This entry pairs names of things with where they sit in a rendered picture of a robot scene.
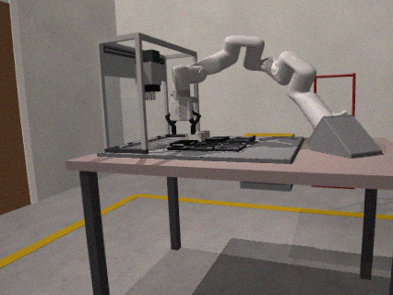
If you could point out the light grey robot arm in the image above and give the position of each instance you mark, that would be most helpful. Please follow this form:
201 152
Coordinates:
290 69

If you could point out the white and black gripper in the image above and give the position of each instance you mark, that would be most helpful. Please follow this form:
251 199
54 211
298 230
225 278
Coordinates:
182 109

